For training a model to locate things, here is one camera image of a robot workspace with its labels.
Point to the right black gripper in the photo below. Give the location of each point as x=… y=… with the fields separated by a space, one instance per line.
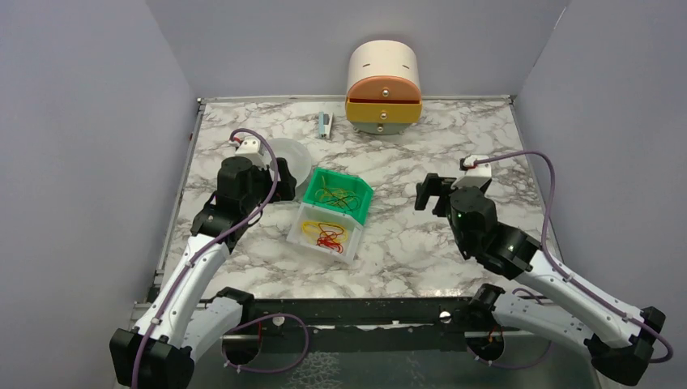
x=433 y=192

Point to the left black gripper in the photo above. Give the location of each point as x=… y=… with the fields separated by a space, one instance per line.
x=284 y=181

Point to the white plastic cable spool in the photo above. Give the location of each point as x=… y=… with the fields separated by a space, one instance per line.
x=299 y=161

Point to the green plastic bin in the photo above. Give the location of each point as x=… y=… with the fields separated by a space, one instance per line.
x=339 y=192

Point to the white plastic bin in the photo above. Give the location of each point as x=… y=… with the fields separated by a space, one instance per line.
x=329 y=233

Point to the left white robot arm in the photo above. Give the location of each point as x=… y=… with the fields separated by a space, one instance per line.
x=177 y=300

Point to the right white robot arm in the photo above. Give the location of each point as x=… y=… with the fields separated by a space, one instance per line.
x=616 y=337

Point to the small teal white clip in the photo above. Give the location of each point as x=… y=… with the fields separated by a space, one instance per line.
x=325 y=121

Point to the cream mini drawer cabinet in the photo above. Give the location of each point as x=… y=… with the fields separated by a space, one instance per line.
x=383 y=88

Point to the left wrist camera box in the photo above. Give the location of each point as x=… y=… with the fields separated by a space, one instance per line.
x=249 y=145

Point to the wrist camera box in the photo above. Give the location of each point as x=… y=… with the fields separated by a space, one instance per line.
x=249 y=145
x=474 y=174

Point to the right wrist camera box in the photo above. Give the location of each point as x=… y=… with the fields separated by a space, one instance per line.
x=474 y=174

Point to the aluminium table frame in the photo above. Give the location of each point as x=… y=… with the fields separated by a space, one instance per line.
x=403 y=253

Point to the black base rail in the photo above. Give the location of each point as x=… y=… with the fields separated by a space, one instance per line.
x=246 y=325

